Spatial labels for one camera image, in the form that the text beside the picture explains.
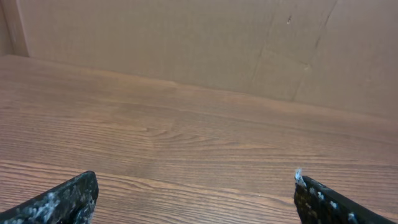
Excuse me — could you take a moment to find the cardboard back panel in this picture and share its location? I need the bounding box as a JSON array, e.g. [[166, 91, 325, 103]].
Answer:
[[1, 0, 397, 119]]

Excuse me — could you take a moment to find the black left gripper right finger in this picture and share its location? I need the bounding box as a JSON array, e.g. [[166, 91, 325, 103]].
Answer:
[[294, 169, 395, 224]]

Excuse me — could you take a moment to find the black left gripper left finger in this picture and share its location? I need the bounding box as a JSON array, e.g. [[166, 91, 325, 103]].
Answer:
[[1, 170, 99, 224]]

